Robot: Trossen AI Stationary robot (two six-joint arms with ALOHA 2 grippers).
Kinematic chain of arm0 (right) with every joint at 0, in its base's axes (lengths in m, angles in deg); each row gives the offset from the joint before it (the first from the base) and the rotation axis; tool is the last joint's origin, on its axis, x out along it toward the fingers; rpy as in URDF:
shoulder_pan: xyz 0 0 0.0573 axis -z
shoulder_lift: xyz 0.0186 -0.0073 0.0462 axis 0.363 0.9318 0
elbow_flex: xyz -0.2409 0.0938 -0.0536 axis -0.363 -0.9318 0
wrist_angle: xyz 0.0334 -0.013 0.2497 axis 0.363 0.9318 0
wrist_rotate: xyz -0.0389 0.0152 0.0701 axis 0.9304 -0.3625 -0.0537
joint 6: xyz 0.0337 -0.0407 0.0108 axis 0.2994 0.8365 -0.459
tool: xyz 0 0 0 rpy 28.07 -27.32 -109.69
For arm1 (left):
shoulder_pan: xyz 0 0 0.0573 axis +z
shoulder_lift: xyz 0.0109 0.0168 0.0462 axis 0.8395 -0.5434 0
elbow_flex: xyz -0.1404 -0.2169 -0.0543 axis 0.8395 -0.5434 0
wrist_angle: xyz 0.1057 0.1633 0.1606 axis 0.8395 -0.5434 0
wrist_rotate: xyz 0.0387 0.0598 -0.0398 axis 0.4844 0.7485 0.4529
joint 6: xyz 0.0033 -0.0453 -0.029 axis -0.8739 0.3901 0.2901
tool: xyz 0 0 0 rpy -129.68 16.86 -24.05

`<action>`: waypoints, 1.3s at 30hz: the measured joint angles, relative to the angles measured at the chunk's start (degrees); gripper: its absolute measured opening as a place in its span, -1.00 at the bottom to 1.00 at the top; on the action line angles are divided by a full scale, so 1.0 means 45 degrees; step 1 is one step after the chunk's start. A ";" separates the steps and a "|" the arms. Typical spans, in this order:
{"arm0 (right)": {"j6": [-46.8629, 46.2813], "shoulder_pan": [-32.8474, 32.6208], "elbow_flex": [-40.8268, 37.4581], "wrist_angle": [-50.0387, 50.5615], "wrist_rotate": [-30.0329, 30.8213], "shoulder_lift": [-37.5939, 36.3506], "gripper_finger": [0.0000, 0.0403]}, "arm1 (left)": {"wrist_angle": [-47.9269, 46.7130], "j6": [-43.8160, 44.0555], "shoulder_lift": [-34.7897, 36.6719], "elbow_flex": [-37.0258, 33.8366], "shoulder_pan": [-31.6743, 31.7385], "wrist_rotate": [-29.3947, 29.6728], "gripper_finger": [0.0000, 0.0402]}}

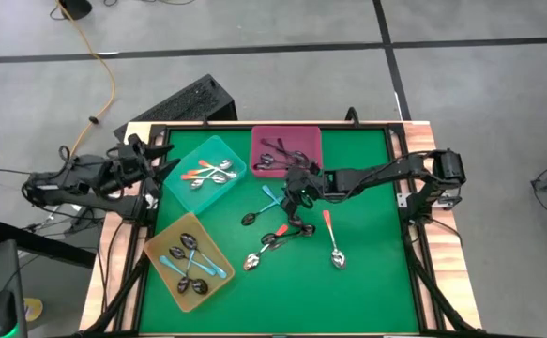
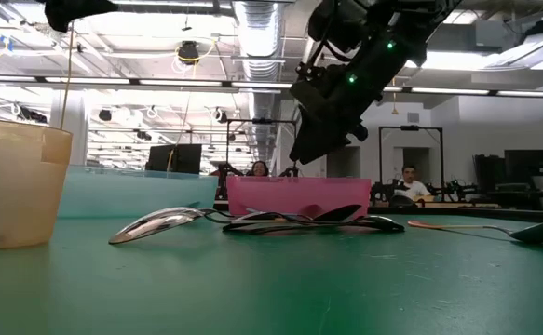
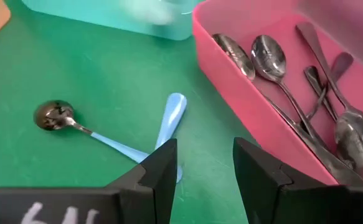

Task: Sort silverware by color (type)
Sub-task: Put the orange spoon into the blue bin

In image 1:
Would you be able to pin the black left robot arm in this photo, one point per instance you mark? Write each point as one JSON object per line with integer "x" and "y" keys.
{"x": 90, "y": 185}

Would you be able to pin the black computer mouse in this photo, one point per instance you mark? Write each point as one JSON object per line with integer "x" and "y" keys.
{"x": 0, "y": 310}

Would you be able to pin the black frame strut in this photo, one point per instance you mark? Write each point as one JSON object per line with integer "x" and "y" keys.
{"x": 122, "y": 295}
{"x": 435, "y": 292}

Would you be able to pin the black round stand base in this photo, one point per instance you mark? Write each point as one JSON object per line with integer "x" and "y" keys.
{"x": 75, "y": 7}

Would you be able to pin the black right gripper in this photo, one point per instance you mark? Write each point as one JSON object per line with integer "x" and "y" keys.
{"x": 303, "y": 180}

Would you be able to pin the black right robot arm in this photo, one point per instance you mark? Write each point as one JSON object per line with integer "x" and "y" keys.
{"x": 381, "y": 176}

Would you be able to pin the amber translucent plastic bin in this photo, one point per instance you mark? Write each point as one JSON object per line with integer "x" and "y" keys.
{"x": 165, "y": 246}

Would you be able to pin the black table frame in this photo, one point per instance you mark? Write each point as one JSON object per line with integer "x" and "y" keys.
{"x": 156, "y": 130}

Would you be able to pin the pink plastic bin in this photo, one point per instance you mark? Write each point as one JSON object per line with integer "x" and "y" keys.
{"x": 301, "y": 136}

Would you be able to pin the yellow round sticker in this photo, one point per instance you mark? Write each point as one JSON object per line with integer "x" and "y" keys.
{"x": 36, "y": 307}

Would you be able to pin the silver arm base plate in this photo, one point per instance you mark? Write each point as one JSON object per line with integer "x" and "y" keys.
{"x": 151, "y": 202}
{"x": 402, "y": 200}

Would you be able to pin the large foreground steel spoon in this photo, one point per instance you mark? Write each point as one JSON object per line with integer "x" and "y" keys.
{"x": 260, "y": 166}

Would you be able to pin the teal translucent plastic bin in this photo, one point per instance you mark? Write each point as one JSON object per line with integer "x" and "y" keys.
{"x": 202, "y": 199}

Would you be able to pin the black computer case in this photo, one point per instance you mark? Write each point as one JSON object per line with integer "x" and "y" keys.
{"x": 184, "y": 105}

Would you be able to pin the green table mat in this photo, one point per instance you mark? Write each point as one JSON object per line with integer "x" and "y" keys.
{"x": 371, "y": 291}

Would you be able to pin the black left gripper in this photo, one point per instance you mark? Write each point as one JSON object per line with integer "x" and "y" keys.
{"x": 137, "y": 164}

